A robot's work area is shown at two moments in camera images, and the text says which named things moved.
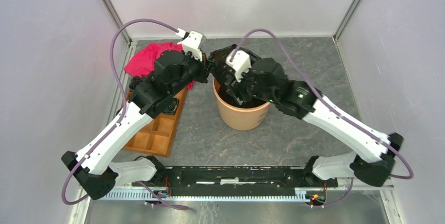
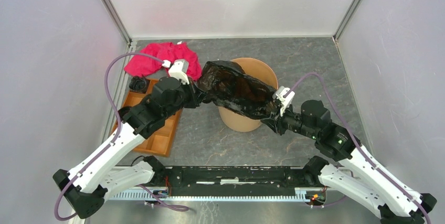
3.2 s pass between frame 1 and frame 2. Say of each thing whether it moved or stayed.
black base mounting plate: stayed
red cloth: stayed
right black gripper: moved
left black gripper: moved
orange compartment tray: stayed
